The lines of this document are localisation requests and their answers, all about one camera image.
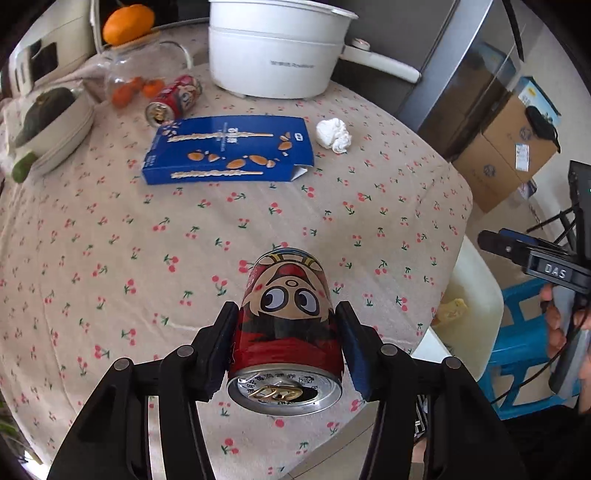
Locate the white air fryer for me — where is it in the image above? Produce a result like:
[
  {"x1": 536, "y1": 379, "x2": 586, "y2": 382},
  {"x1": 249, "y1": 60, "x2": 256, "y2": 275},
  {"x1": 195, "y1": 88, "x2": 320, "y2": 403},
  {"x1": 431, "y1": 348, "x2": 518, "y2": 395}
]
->
[{"x1": 7, "y1": 0, "x2": 100, "y2": 97}]

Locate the green cucumber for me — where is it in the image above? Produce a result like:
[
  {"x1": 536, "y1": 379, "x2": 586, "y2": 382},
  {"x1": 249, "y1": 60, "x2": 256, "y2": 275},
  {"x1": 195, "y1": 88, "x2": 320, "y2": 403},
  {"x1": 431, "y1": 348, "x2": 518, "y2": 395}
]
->
[{"x1": 12, "y1": 152, "x2": 38, "y2": 182}]

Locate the dark green pumpkin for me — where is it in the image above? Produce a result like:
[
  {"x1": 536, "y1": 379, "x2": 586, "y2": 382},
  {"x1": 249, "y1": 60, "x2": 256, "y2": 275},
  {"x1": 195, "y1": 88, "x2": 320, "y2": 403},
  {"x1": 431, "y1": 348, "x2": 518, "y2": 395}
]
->
[{"x1": 14, "y1": 88, "x2": 77, "y2": 148}]

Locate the cherry print tablecloth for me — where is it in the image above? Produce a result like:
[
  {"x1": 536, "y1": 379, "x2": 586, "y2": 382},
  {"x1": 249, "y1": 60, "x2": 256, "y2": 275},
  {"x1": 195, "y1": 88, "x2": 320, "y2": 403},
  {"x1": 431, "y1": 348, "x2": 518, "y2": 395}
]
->
[{"x1": 0, "y1": 18, "x2": 474, "y2": 480}]

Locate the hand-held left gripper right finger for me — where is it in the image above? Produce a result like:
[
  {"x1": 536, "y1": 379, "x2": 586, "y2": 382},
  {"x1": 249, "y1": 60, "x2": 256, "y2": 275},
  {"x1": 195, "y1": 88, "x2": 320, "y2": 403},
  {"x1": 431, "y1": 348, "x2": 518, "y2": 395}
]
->
[{"x1": 336, "y1": 300, "x2": 529, "y2": 480}]

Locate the clear glass jar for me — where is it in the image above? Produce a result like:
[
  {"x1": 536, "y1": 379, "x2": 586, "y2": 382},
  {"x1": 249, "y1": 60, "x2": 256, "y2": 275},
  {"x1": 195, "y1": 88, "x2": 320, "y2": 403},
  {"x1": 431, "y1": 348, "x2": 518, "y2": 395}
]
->
[{"x1": 99, "y1": 39, "x2": 194, "y2": 104}]

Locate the white electric cooking pot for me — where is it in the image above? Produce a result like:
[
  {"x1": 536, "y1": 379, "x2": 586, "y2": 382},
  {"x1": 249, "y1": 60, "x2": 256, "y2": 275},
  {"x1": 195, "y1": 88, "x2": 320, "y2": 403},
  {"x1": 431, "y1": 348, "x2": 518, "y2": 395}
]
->
[{"x1": 208, "y1": 0, "x2": 422, "y2": 99}]

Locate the blue plastic stool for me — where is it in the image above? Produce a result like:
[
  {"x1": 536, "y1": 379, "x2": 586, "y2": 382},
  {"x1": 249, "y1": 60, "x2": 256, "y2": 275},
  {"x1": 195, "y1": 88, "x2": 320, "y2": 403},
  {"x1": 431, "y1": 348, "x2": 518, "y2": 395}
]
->
[{"x1": 478, "y1": 277, "x2": 580, "y2": 421}]

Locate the blue snack box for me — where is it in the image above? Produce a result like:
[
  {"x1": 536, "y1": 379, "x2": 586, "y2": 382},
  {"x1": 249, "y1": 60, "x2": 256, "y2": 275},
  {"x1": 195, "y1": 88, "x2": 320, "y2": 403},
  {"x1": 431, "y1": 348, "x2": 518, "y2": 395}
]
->
[{"x1": 141, "y1": 116, "x2": 315, "y2": 185}]

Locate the cardboard box with blue print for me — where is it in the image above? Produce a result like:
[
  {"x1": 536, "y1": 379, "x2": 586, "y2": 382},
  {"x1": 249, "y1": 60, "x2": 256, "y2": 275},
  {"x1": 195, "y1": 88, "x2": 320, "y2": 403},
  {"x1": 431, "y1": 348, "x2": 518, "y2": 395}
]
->
[{"x1": 480, "y1": 76, "x2": 563, "y2": 185}]

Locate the crumpled white tissue ball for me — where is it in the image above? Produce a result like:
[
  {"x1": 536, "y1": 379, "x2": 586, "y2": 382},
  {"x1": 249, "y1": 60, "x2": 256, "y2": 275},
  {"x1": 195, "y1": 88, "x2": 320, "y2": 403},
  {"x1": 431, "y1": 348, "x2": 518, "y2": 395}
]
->
[{"x1": 315, "y1": 117, "x2": 352, "y2": 153}]

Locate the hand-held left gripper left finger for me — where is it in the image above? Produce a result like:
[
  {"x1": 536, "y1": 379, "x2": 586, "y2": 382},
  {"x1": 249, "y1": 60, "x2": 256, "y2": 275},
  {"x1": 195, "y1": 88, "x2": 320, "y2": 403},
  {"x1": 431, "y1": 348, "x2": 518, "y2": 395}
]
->
[{"x1": 46, "y1": 300, "x2": 241, "y2": 480}]

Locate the red cartoon drink can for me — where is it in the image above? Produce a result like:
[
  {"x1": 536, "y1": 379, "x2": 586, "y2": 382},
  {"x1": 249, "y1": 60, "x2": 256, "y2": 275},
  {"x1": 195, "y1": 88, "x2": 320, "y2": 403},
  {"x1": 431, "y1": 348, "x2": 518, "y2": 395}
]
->
[
  {"x1": 145, "y1": 75, "x2": 203, "y2": 127},
  {"x1": 226, "y1": 248, "x2": 345, "y2": 416}
]

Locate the white trash bin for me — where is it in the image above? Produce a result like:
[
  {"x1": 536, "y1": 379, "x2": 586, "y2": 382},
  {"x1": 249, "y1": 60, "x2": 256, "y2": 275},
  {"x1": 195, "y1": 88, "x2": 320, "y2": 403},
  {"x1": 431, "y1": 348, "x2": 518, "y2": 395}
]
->
[{"x1": 411, "y1": 235, "x2": 504, "y2": 384}]

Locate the yellow snack wrapper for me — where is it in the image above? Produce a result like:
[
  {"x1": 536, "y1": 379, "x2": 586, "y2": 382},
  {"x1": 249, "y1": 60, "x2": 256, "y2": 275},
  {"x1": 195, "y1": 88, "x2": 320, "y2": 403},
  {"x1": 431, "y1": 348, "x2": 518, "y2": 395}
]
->
[{"x1": 436, "y1": 298, "x2": 469, "y2": 328}]

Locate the white ceramic bowl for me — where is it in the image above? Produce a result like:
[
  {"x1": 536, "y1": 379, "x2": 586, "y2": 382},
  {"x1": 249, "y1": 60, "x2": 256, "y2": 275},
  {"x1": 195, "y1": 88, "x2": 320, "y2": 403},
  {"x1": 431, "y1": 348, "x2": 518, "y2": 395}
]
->
[{"x1": 14, "y1": 90, "x2": 96, "y2": 175}]

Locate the person's right hand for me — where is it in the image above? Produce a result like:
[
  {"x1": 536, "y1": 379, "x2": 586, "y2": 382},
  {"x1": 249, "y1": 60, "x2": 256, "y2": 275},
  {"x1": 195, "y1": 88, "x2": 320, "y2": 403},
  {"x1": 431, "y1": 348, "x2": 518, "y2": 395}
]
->
[{"x1": 538, "y1": 284, "x2": 568, "y2": 360}]

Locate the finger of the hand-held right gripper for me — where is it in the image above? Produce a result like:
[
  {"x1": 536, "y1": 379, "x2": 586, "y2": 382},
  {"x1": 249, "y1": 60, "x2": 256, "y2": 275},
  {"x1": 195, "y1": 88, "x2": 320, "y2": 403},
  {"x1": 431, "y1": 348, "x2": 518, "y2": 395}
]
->
[{"x1": 477, "y1": 228, "x2": 539, "y2": 266}]

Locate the plain brown cardboard box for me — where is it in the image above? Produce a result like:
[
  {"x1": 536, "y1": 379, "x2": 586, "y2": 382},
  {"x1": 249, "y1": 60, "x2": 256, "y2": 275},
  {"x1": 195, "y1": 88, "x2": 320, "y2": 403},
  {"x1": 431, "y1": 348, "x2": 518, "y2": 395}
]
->
[{"x1": 451, "y1": 134, "x2": 539, "y2": 213}]

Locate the grey refrigerator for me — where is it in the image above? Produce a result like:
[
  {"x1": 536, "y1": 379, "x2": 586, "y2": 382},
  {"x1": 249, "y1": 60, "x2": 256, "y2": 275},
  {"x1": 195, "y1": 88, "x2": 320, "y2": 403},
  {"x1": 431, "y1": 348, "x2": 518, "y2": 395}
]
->
[{"x1": 323, "y1": 0, "x2": 506, "y2": 160}]

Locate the large orange tangerine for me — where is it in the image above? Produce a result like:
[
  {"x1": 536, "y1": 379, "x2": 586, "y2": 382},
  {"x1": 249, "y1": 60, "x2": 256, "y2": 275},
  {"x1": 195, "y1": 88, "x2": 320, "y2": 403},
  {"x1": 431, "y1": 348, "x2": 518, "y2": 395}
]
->
[{"x1": 102, "y1": 4, "x2": 155, "y2": 47}]

